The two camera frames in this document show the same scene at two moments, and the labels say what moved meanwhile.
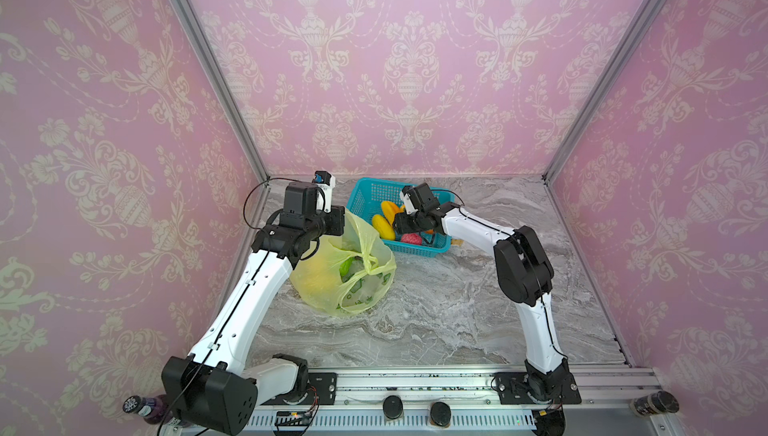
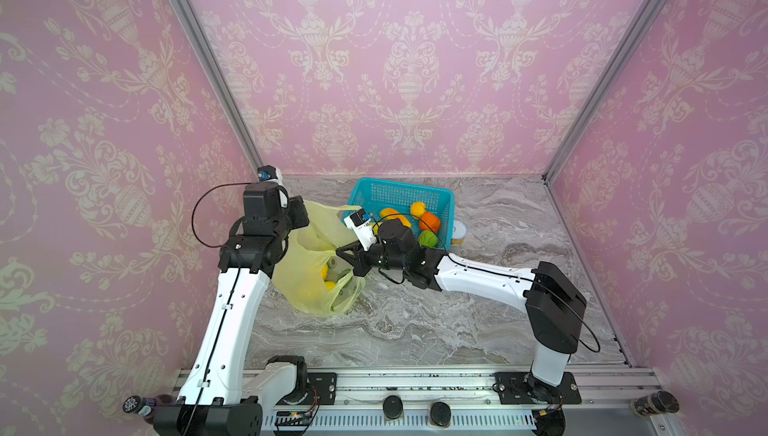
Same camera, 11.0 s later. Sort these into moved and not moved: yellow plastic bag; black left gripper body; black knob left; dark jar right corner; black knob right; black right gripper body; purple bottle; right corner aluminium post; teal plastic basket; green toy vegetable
Moved: black right gripper body; green toy vegetable; black left gripper body; yellow plastic bag
Not moved: right corner aluminium post; dark jar right corner; purple bottle; black knob right; teal plastic basket; black knob left
